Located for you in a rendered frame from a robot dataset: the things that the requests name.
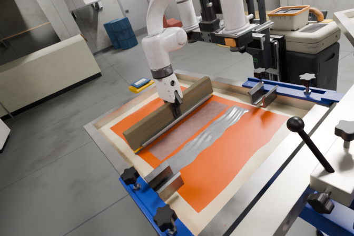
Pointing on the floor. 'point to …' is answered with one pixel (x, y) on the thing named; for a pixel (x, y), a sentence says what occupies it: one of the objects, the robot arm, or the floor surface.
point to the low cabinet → (46, 75)
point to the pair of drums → (121, 33)
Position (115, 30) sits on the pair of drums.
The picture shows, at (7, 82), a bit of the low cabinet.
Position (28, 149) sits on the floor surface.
